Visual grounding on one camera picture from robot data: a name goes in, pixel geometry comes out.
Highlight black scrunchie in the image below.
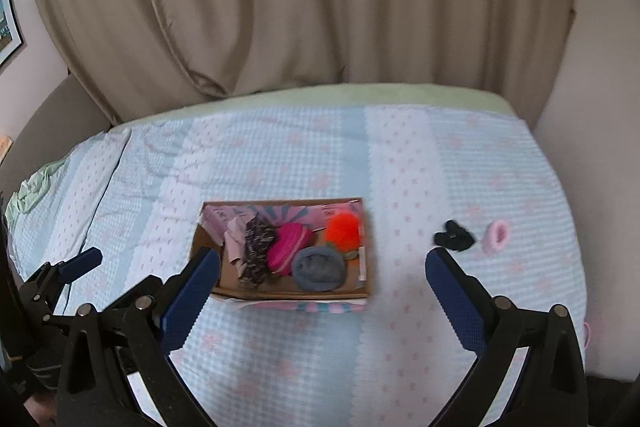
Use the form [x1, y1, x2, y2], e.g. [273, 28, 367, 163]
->
[433, 220, 474, 252]

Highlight framed wall picture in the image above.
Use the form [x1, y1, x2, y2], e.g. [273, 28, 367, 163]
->
[0, 0, 25, 68]

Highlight orange fluffy pom-pom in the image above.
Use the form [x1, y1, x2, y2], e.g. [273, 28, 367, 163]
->
[323, 212, 362, 253]

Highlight beige upholstered headboard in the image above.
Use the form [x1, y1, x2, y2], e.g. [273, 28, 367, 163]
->
[0, 74, 114, 190]

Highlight light green cloth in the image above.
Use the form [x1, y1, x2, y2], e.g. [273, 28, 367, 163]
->
[4, 158, 69, 214]

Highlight black patterned sock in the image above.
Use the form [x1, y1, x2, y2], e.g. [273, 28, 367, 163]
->
[242, 215, 279, 286]

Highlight blue pink checked blanket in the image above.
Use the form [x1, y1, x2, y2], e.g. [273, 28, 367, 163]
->
[6, 101, 590, 427]

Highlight grey-blue scrunchie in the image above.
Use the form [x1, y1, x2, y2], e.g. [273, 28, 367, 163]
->
[291, 245, 346, 293]

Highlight pale pink sock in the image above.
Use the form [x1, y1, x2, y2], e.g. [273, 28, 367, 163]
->
[222, 215, 258, 274]

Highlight pink scrunchie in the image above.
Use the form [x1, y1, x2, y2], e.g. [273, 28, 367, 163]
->
[482, 219, 512, 252]

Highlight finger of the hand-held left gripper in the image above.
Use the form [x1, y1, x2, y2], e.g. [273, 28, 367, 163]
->
[22, 247, 104, 294]
[99, 276, 166, 308]

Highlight cardboard box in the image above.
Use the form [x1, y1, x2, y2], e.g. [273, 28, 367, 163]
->
[191, 197, 374, 314]

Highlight magenta sock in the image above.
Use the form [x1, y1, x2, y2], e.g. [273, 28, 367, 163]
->
[266, 223, 314, 278]

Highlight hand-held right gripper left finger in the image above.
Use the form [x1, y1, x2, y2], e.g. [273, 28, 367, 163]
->
[57, 247, 222, 427]

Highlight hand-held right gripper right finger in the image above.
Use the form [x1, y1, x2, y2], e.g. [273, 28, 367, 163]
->
[425, 248, 589, 427]

